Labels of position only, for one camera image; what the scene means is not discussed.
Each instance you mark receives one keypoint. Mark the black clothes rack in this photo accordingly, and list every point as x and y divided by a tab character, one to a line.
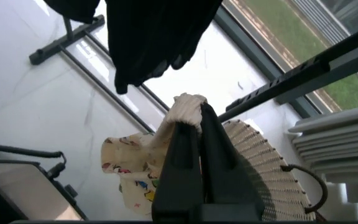
291	77

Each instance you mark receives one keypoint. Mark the cream printed garment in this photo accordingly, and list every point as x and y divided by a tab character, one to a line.
135	155

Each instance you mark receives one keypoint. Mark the beige curtain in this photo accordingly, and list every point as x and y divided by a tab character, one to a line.
337	140

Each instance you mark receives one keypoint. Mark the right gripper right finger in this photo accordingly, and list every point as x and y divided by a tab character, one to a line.
232	189

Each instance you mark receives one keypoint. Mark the black t-shirt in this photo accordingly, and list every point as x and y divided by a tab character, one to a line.
154	37

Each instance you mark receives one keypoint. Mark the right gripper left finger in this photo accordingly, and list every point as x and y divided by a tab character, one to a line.
179	183

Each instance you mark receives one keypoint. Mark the white laundry basket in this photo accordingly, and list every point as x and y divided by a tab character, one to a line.
275	174

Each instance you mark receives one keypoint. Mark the window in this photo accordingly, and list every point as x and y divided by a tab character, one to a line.
291	31

